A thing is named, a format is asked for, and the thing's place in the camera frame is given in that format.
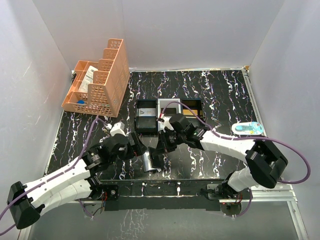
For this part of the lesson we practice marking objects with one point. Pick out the blue white blister pack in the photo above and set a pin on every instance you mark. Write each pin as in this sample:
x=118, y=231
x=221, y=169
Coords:
x=247, y=128

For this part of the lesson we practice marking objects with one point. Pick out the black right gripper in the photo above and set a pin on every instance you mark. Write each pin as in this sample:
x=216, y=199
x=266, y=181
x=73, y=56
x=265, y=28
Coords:
x=162, y=145

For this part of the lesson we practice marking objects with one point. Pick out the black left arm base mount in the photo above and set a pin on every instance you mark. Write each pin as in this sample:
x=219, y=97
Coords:
x=110, y=192

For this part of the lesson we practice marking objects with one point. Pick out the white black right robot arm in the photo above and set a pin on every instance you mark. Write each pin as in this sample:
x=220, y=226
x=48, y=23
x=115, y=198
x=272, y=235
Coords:
x=265, y=162

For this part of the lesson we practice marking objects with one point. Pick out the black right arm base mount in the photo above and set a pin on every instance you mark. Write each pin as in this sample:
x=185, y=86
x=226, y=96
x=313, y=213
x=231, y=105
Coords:
x=222, y=191

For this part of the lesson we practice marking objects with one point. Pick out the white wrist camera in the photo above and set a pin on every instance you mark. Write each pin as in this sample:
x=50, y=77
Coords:
x=164, y=123
x=117, y=128

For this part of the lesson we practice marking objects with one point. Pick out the black bin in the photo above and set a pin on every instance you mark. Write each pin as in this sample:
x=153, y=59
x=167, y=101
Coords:
x=196, y=106
x=146, y=125

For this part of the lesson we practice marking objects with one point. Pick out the white paper packet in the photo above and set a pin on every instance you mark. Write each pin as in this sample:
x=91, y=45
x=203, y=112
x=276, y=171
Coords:
x=88, y=79

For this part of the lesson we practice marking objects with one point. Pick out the black left bin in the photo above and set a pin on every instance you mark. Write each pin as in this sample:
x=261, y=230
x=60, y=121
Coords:
x=146, y=125

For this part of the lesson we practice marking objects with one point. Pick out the black right bin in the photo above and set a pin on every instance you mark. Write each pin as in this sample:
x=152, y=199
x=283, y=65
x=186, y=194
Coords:
x=196, y=106

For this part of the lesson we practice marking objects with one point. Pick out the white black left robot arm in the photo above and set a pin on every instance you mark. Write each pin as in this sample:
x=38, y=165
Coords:
x=27, y=202

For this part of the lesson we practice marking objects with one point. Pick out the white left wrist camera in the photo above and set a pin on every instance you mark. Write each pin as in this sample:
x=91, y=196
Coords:
x=117, y=128

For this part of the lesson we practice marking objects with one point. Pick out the orange plastic desk organizer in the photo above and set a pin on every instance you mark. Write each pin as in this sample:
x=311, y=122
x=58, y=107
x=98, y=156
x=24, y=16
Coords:
x=105, y=95

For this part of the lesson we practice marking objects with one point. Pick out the gold card in right bin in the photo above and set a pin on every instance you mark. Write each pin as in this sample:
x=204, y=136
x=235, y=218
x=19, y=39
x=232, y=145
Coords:
x=192, y=113

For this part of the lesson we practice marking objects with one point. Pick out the blue round object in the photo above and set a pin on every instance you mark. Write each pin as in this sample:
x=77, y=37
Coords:
x=81, y=102

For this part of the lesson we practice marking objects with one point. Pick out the white middle bin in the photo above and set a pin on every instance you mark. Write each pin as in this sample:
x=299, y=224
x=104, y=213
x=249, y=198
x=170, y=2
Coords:
x=166, y=108

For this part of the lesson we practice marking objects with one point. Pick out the card in left bin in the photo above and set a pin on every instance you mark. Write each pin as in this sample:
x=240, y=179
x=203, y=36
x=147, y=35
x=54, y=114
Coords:
x=147, y=112

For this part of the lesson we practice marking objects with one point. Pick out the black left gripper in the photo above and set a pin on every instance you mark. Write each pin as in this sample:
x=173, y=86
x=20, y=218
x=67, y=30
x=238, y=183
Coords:
x=137, y=144

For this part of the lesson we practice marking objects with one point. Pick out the black leather card holder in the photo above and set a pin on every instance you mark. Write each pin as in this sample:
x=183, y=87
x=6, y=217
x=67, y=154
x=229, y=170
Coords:
x=147, y=163

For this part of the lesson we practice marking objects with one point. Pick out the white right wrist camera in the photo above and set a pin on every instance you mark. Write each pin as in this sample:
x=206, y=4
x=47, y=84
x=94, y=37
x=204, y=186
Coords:
x=164, y=123

